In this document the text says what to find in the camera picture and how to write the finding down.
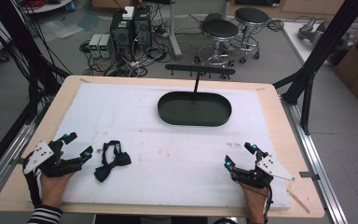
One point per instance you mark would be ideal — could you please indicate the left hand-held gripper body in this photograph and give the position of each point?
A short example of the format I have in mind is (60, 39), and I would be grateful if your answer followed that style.
(38, 156)

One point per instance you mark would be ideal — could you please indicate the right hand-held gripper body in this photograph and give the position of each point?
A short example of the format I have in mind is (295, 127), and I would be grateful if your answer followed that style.
(268, 168)

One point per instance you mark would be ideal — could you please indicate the black bow tie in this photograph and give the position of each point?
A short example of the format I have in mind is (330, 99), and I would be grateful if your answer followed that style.
(113, 163)

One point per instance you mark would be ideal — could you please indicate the black rack with oval tray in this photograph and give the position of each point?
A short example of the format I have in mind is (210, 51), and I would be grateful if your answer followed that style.
(194, 109)

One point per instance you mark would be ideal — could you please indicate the person's left hand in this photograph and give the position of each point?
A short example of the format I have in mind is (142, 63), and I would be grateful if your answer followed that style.
(54, 188)

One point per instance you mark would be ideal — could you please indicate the person's right hand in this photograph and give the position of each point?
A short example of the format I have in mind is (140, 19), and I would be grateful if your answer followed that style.
(254, 202)

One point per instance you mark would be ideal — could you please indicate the grey tape piece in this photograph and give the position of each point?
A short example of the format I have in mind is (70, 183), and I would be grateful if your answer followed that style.
(309, 176)

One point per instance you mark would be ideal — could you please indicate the thin wooden stick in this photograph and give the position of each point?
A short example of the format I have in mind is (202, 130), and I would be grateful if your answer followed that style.
(298, 201)

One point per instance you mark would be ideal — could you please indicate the white foam mat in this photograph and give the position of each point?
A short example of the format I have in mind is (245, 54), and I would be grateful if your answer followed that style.
(174, 161)

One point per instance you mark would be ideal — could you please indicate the grey power supply unit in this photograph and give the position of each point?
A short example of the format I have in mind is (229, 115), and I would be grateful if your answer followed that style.
(94, 45)
(106, 46)

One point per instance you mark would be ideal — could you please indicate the black computer tower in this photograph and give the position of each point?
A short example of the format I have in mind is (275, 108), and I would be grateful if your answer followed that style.
(143, 28)
(121, 34)

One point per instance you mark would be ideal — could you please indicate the black round stool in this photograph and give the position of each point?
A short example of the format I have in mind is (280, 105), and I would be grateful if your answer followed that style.
(251, 17)
(219, 31)

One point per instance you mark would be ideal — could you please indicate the grey robot part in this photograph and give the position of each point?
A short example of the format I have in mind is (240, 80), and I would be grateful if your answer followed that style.
(312, 31)

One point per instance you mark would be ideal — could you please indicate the round white table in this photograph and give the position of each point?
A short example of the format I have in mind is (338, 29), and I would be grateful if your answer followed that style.
(48, 5)

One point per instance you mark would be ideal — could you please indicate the white box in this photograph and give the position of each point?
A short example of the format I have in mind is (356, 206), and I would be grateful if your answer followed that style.
(128, 13)

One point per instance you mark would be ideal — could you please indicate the grey table leg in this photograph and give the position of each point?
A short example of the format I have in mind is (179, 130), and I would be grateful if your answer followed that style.
(174, 31)

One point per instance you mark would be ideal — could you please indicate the aluminium rail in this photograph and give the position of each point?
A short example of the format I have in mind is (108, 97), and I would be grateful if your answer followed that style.
(3, 161)
(317, 161)

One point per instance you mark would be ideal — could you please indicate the black metal frame strut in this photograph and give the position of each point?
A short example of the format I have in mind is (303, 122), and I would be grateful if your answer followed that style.
(326, 46)

